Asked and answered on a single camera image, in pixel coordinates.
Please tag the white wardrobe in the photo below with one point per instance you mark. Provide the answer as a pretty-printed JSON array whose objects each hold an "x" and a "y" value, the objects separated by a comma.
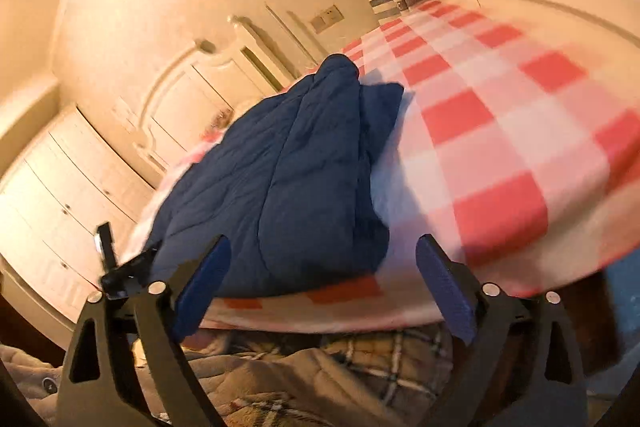
[{"x": 60, "y": 197}]

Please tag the white bed headboard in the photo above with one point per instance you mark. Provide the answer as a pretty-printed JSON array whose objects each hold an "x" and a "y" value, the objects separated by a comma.
[{"x": 190, "y": 97}]

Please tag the plaid pajama pants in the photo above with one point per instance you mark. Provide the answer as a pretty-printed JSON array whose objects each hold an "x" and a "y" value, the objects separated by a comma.
[{"x": 380, "y": 357}]

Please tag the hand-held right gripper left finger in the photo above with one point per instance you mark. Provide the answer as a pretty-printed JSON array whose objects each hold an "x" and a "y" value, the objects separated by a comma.
[{"x": 205, "y": 277}]

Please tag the beige wall socket plate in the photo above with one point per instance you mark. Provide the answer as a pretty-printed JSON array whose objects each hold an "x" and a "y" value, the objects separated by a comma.
[{"x": 326, "y": 19}]

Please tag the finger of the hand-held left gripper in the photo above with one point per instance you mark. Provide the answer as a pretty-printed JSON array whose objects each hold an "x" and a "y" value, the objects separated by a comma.
[
  {"x": 132, "y": 269},
  {"x": 104, "y": 239}
]

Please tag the pink white checkered plastic sheet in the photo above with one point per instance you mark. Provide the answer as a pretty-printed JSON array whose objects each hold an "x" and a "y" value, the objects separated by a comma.
[{"x": 500, "y": 132}]

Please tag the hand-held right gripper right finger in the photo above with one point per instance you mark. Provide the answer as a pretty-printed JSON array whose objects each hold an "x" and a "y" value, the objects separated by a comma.
[{"x": 445, "y": 287}]

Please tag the navy padded jacket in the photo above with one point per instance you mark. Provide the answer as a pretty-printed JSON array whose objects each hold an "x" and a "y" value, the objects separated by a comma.
[{"x": 300, "y": 167}]

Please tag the white pole lamp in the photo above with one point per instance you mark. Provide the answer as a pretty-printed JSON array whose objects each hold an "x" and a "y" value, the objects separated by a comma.
[{"x": 290, "y": 32}]

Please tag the beige plaid blanket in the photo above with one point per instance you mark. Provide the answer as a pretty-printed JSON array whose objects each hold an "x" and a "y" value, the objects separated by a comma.
[{"x": 300, "y": 387}]

